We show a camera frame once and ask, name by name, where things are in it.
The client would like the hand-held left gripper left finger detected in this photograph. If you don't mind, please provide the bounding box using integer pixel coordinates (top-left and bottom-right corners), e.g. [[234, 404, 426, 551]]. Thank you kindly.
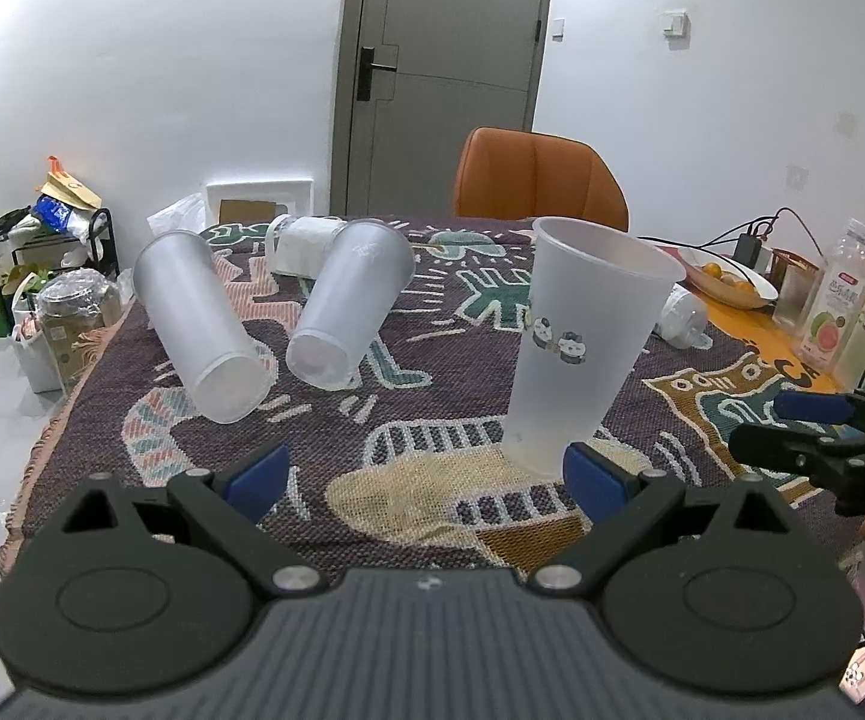
[[42, 444, 328, 602]]

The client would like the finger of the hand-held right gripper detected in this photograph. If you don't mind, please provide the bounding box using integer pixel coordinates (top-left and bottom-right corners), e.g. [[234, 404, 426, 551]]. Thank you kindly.
[[772, 390, 861, 426], [728, 422, 833, 482]]

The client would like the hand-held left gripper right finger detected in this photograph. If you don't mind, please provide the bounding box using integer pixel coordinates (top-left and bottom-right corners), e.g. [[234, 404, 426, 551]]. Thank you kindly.
[[529, 444, 809, 602]]

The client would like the frosted cup with panda print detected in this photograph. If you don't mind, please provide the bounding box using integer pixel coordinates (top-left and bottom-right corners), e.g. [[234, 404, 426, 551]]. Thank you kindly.
[[502, 216, 687, 479]]

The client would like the clear plastic cup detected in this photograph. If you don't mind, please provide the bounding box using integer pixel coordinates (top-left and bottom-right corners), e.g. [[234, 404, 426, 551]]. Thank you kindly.
[[656, 285, 710, 350]]

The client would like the plain frosted plastic cup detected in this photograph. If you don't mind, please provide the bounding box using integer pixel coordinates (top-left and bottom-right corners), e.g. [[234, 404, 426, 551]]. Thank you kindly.
[[284, 217, 417, 391], [132, 231, 272, 423]]

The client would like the juice bottle with pink label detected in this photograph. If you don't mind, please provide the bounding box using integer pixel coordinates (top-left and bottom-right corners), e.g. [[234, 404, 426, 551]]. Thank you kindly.
[[800, 219, 865, 370]]

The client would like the clear drinking glass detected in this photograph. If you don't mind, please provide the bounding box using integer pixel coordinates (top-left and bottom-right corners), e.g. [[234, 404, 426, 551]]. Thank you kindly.
[[773, 262, 816, 327]]

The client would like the brown basket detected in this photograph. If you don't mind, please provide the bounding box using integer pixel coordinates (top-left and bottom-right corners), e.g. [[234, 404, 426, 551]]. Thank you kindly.
[[770, 247, 827, 280]]

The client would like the white fruit plate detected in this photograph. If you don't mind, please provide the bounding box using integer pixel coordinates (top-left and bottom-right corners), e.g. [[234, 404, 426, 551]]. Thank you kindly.
[[676, 244, 780, 310]]

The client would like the printed woven blanket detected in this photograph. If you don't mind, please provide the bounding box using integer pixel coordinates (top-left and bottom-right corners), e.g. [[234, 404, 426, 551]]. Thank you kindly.
[[0, 217, 864, 616]]

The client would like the white mug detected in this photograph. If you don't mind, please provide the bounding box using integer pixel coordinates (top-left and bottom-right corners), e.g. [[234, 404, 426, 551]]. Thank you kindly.
[[265, 214, 347, 276]]

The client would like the white bag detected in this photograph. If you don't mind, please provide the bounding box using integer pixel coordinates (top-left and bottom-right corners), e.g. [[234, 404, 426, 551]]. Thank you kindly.
[[12, 300, 65, 394]]

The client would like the clear plastic bag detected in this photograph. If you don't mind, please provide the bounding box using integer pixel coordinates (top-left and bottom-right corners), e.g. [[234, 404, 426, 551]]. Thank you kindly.
[[147, 193, 208, 235]]

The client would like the black metal rack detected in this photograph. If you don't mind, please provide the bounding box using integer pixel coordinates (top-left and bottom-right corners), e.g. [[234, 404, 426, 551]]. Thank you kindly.
[[0, 208, 122, 293]]

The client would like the orange chair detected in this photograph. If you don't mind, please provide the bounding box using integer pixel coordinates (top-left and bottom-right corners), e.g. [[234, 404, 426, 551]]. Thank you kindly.
[[453, 127, 630, 233]]

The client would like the cardboard packet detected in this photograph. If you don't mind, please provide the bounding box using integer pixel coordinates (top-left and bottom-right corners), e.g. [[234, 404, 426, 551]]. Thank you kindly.
[[40, 157, 101, 209]]

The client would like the grey door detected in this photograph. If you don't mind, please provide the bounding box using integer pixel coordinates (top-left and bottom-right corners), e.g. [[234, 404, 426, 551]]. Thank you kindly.
[[331, 0, 557, 217]]

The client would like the black cable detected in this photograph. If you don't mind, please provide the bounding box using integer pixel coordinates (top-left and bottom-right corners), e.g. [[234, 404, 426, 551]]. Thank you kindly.
[[702, 208, 825, 257]]

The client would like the white picture frame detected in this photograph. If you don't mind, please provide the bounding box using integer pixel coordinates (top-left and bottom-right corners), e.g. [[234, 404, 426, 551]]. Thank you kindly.
[[205, 178, 316, 224]]

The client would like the black door handle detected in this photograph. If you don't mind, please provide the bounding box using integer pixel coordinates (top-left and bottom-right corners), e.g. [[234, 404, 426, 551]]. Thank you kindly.
[[357, 47, 397, 101]]

